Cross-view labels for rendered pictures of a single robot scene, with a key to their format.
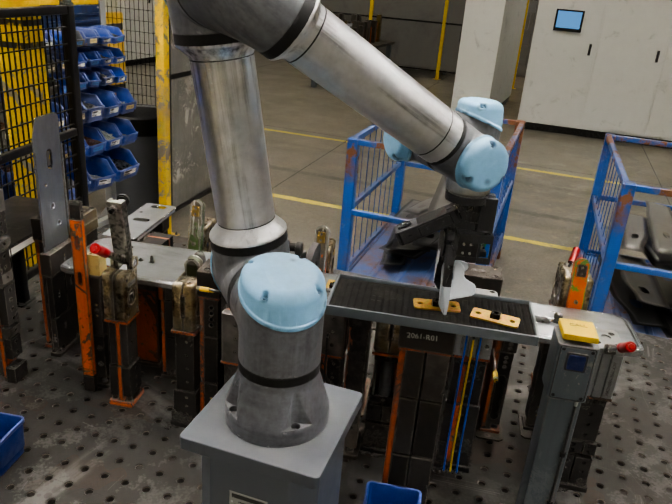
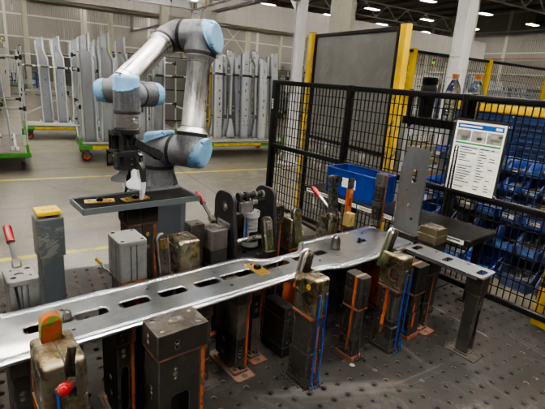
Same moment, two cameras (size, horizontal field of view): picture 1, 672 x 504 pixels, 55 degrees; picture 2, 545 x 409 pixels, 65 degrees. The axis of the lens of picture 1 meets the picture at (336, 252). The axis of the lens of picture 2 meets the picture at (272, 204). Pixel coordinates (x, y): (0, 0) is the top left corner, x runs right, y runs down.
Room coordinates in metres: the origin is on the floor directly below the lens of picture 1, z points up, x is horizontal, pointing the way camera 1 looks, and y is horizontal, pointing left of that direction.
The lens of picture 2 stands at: (2.22, -0.85, 1.55)
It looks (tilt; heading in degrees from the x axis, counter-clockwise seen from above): 16 degrees down; 132
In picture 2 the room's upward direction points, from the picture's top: 4 degrees clockwise
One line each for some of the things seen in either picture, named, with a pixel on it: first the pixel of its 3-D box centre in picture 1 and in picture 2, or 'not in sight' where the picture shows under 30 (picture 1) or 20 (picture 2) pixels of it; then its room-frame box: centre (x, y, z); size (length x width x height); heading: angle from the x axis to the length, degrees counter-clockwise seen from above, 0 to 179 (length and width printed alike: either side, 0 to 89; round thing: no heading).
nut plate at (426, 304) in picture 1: (437, 303); (135, 196); (1.05, -0.19, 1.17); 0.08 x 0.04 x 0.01; 89
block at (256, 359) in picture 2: not in sight; (251, 312); (1.40, 0.00, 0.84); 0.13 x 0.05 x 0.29; 172
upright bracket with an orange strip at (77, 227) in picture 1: (83, 301); (344, 237); (1.34, 0.58, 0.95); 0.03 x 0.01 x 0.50; 82
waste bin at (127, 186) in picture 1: (140, 160); not in sight; (4.55, 1.47, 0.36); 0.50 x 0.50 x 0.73
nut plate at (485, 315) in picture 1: (495, 315); (99, 199); (1.02, -0.29, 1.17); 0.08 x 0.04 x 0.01; 69
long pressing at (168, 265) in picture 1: (341, 289); (253, 273); (1.42, -0.02, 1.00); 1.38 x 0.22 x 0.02; 82
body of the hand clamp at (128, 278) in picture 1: (123, 336); (323, 257); (1.32, 0.48, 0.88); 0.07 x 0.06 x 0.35; 172
